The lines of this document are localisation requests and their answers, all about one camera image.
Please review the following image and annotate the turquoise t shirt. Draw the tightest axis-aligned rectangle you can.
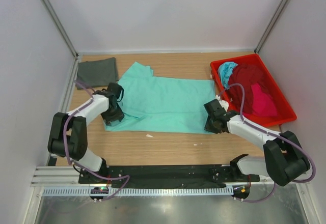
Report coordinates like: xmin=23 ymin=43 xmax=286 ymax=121
xmin=104 ymin=62 xmax=215 ymax=134

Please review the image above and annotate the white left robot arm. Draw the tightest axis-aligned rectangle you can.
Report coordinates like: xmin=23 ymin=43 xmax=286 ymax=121
xmin=47 ymin=82 xmax=124 ymax=183

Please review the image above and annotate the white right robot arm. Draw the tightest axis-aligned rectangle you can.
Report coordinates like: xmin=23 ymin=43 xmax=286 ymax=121
xmin=204 ymin=99 xmax=311 ymax=186

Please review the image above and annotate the folded grey t shirt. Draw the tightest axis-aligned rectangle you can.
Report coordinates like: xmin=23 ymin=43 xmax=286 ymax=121
xmin=76 ymin=57 xmax=119 ymax=88

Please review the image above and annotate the pink t shirt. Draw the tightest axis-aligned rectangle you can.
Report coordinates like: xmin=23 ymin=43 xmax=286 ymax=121
xmin=251 ymin=83 xmax=278 ymax=117

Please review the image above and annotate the light blue t shirt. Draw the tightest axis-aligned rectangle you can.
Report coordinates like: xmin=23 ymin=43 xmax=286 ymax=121
xmin=218 ymin=62 xmax=238 ymax=87

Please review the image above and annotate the dark red t shirt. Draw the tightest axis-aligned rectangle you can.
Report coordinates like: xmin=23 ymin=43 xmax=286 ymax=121
xmin=228 ymin=64 xmax=269 ymax=115

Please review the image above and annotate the red plastic bin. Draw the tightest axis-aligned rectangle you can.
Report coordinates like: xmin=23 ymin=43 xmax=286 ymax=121
xmin=210 ymin=54 xmax=297 ymax=127

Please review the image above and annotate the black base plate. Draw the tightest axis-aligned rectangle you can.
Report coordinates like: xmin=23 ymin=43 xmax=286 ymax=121
xmin=78 ymin=164 xmax=260 ymax=189

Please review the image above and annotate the slotted cable duct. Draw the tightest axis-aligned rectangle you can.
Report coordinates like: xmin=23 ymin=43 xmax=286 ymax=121
xmin=42 ymin=186 xmax=233 ymax=197

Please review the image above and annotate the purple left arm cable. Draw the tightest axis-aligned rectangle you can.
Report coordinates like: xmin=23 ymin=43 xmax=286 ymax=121
xmin=63 ymin=80 xmax=130 ymax=201

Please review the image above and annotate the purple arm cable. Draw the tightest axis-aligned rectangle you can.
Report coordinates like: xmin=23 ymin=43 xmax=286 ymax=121
xmin=63 ymin=80 xmax=130 ymax=201
xmin=219 ymin=82 xmax=317 ymax=204

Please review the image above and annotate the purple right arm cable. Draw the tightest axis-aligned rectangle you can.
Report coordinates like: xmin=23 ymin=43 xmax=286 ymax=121
xmin=219 ymin=82 xmax=317 ymax=204

